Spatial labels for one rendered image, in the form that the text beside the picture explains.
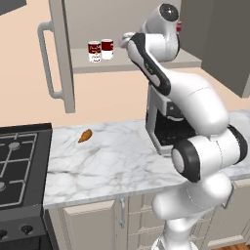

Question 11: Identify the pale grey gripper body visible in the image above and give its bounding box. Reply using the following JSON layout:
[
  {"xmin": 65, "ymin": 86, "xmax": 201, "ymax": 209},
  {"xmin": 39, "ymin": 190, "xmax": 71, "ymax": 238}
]
[{"xmin": 119, "ymin": 31, "xmax": 137, "ymax": 50}]

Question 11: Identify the grey open cabinet door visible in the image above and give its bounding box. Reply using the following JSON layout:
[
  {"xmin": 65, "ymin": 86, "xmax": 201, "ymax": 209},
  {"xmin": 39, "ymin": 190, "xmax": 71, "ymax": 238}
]
[{"xmin": 48, "ymin": 0, "xmax": 77, "ymax": 114}]

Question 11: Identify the beige drawer stack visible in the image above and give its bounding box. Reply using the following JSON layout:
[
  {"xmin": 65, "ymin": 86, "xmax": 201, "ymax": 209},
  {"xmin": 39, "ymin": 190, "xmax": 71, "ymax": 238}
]
[{"xmin": 127, "ymin": 193, "xmax": 168, "ymax": 250}]

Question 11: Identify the beige base cabinet door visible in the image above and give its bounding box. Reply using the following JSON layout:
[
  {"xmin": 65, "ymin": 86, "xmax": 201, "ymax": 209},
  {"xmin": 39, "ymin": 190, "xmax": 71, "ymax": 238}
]
[
  {"xmin": 58, "ymin": 198, "xmax": 129, "ymax": 250},
  {"xmin": 198, "ymin": 178, "xmax": 250, "ymax": 250}
]

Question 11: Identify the white and black coffee machine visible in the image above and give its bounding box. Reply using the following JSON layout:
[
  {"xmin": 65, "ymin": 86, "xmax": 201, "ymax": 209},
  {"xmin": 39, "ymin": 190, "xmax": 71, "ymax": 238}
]
[{"xmin": 145, "ymin": 82, "xmax": 198, "ymax": 157}]

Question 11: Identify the dark grey extractor hood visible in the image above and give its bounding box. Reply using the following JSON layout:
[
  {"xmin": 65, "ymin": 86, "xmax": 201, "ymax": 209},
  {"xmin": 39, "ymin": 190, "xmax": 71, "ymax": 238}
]
[{"xmin": 0, "ymin": 0, "xmax": 28, "ymax": 17}]

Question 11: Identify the black gas hob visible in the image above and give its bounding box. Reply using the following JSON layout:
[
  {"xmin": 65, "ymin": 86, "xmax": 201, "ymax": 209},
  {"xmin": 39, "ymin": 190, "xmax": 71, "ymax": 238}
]
[{"xmin": 0, "ymin": 122, "xmax": 54, "ymax": 250}]

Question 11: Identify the grey wall cabinet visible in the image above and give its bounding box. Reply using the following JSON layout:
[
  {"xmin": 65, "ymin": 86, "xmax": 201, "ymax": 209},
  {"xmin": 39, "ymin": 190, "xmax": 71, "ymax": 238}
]
[{"xmin": 62, "ymin": 0, "xmax": 203, "ymax": 75}]

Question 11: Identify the grey cabinet door handle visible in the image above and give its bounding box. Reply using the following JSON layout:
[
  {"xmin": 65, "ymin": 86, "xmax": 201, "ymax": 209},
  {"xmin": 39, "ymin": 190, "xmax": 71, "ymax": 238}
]
[{"xmin": 36, "ymin": 21, "xmax": 64, "ymax": 101}]

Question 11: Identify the silver base cabinet handle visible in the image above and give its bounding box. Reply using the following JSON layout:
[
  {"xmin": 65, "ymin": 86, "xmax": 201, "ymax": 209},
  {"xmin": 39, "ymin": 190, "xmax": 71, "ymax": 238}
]
[
  {"xmin": 223, "ymin": 181, "xmax": 238, "ymax": 210},
  {"xmin": 118, "ymin": 197, "xmax": 127, "ymax": 229}
]

